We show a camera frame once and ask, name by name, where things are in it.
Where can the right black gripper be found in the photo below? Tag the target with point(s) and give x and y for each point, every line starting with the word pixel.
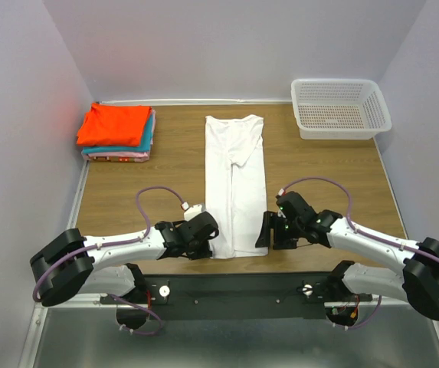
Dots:
pixel 272 219

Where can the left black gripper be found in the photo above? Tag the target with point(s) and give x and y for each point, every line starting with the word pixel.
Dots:
pixel 204 253

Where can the white t shirt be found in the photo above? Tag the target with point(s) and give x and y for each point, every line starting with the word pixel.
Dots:
pixel 235 184

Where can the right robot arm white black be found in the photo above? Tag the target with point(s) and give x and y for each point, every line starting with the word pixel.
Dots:
pixel 406 270

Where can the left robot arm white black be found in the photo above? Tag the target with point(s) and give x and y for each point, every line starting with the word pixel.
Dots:
pixel 62 267

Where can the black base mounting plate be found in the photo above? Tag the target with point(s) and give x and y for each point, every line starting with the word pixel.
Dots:
pixel 239 296

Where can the pink folded t shirt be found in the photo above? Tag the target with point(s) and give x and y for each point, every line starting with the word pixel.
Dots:
pixel 120 157

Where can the teal folded t shirt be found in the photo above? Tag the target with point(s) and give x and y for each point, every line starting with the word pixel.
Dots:
pixel 143 147

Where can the white plastic basket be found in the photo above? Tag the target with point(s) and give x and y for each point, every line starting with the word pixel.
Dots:
pixel 339 109

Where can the white back edge strip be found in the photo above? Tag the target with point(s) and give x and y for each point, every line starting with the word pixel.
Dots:
pixel 194 101

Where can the orange folded t shirt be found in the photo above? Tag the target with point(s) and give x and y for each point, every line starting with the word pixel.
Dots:
pixel 106 125

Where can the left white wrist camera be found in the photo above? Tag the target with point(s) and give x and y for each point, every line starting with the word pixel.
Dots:
pixel 190 211

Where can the aluminium frame rail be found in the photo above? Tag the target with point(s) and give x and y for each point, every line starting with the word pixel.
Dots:
pixel 112 283

